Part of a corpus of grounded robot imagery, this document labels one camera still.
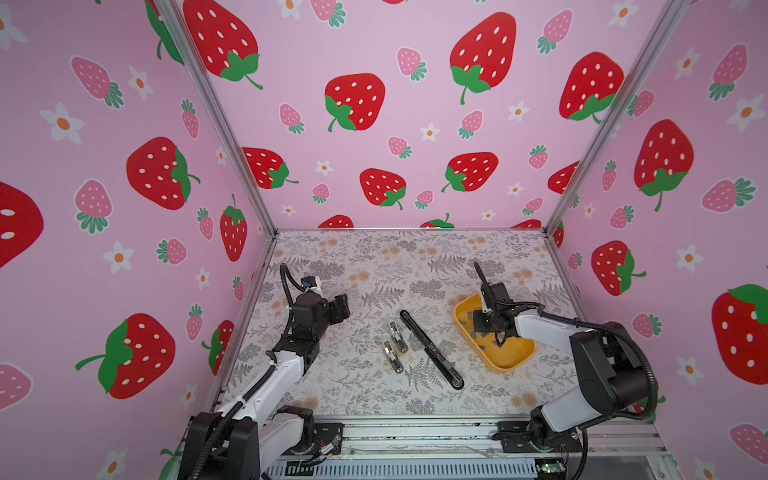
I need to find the beige mini stapler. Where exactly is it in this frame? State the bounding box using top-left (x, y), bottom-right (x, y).
top-left (389, 321), bottom-right (409, 354)
top-left (383, 341), bottom-right (404, 374)

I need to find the black stapler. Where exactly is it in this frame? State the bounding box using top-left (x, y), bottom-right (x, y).
top-left (399, 310), bottom-right (464, 390)

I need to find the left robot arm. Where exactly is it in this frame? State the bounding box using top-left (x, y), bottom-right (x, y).
top-left (176, 264), bottom-right (350, 479)

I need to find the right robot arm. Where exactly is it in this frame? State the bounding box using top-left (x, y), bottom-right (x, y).
top-left (473, 263), bottom-right (659, 450)

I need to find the yellow plastic tray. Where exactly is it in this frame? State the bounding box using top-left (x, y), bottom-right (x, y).
top-left (454, 294), bottom-right (536, 374)

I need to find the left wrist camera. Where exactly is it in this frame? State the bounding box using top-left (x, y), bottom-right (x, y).
top-left (301, 276), bottom-right (323, 297)

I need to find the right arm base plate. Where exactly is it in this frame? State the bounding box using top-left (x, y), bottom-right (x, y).
top-left (491, 421), bottom-right (583, 453)

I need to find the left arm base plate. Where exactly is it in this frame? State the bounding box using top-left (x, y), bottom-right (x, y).
top-left (259, 422), bottom-right (346, 457)

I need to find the aluminium frame rail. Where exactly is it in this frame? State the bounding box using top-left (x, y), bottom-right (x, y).
top-left (164, 415), bottom-right (682, 480)

